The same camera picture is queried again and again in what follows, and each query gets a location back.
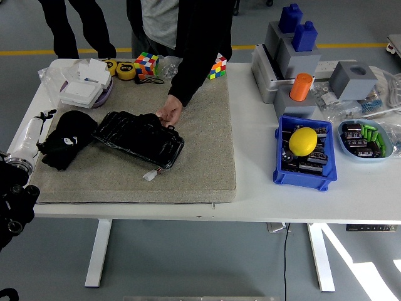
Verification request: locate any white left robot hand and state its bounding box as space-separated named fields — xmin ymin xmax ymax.
xmin=11 ymin=108 xmax=58 ymax=164

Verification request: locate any person's hand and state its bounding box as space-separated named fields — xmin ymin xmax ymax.
xmin=155 ymin=93 xmax=184 ymax=126

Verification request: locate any black rag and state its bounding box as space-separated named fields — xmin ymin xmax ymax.
xmin=36 ymin=110 xmax=98 ymax=172

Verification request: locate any black glossy panel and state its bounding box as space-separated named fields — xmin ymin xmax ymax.
xmin=91 ymin=110 xmax=185 ymax=171

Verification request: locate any table height control panel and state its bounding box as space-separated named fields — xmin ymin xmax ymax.
xmin=345 ymin=224 xmax=398 ymax=233

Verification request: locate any clear bag of metal parts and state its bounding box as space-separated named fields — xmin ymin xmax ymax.
xmin=158 ymin=55 xmax=182 ymax=80

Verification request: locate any colourful puzzle cube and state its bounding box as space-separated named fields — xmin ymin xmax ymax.
xmin=208 ymin=52 xmax=227 ymax=80
xmin=133 ymin=51 xmax=160 ymax=79

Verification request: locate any clear plastic bag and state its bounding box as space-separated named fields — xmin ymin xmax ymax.
xmin=37 ymin=59 xmax=79 ymax=109
xmin=380 ymin=120 xmax=401 ymax=158

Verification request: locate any yellow tape measure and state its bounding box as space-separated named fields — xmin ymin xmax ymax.
xmin=105 ymin=58 xmax=119 ymax=77
xmin=115 ymin=61 xmax=136 ymax=80

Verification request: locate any grey-brown mat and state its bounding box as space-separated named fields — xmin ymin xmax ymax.
xmin=28 ymin=61 xmax=237 ymax=206

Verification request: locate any flat white box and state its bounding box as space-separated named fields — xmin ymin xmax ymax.
xmin=59 ymin=80 xmax=103 ymax=109

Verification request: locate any purple bowl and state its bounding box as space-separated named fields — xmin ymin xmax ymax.
xmin=59 ymin=75 xmax=114 ymax=109

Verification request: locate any person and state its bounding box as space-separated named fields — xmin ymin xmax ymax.
xmin=126 ymin=0 xmax=236 ymax=108
xmin=37 ymin=0 xmax=117 ymax=60

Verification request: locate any pile of small white boxes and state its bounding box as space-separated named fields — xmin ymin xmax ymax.
xmin=61 ymin=58 xmax=112 ymax=88

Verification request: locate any grey block holding cylinder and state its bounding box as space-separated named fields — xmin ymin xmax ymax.
xmin=274 ymin=86 xmax=318 ymax=119

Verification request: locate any grey holder block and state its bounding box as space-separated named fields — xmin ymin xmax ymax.
xmin=275 ymin=37 xmax=322 ymax=80
xmin=264 ymin=21 xmax=295 ymax=60

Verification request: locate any orange cylinder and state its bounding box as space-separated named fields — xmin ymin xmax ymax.
xmin=289 ymin=72 xmax=315 ymax=102

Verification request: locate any white table leg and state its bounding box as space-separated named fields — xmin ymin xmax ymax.
xmin=306 ymin=223 xmax=336 ymax=293
xmin=84 ymin=219 xmax=113 ymax=288

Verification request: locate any yellow lemon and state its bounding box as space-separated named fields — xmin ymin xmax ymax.
xmin=288 ymin=127 xmax=318 ymax=157

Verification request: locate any blue bottle-shaped block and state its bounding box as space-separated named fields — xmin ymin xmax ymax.
xmin=292 ymin=20 xmax=318 ymax=53
xmin=278 ymin=3 xmax=303 ymax=34

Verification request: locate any blue plastic bin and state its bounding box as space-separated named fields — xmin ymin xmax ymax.
xmin=273 ymin=115 xmax=338 ymax=192

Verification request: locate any clear bag of small parts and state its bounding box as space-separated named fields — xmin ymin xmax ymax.
xmin=310 ymin=80 xmax=342 ymax=110
xmin=327 ymin=103 xmax=365 ymax=124

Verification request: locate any grey box under table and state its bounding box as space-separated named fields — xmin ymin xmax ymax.
xmin=266 ymin=222 xmax=294 ymax=233

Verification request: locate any white power strip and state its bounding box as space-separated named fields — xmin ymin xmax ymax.
xmin=315 ymin=59 xmax=358 ymax=79

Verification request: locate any grey block with round hole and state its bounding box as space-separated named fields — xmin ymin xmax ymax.
xmin=328 ymin=60 xmax=379 ymax=101

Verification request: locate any bag of blue resistors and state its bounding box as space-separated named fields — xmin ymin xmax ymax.
xmin=360 ymin=89 xmax=385 ymax=115

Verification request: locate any light blue bowl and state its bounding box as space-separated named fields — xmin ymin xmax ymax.
xmin=337 ymin=118 xmax=394 ymax=164

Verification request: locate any black wrist strap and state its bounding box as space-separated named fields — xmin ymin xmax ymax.
xmin=134 ymin=76 xmax=165 ymax=86

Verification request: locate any white wire connector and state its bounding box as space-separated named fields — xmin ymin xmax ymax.
xmin=142 ymin=167 xmax=164 ymax=182

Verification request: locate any light grey enclosure box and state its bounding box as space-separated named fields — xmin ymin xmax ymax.
xmin=250 ymin=43 xmax=297 ymax=104

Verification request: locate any black power cable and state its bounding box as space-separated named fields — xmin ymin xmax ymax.
xmin=283 ymin=223 xmax=292 ymax=301

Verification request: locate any white cable bundle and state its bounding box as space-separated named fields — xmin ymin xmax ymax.
xmin=369 ymin=65 xmax=401 ymax=110

